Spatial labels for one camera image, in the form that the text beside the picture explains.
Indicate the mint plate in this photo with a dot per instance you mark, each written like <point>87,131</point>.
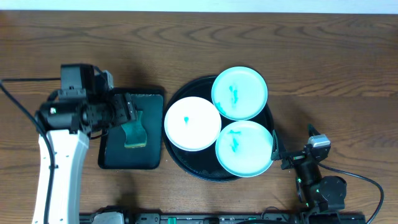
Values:
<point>239,93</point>
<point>244,148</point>

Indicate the white plate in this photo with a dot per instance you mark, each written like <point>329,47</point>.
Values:
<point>192,123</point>

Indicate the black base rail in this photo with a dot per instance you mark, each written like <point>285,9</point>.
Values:
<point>112,214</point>

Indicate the green yellow sponge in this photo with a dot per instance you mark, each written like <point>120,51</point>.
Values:
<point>136,135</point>

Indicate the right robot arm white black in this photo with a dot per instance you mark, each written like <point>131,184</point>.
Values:
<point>321,193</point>

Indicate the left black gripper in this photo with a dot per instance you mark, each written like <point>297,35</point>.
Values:
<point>128,108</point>

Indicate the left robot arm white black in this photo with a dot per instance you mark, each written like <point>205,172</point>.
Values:
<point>68,124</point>

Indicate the black rectangular tray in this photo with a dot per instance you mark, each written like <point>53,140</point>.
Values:
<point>114,154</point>

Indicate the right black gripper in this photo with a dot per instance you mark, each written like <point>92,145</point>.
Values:
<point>277,152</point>

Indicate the black round tray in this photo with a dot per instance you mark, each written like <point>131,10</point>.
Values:
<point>204,164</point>

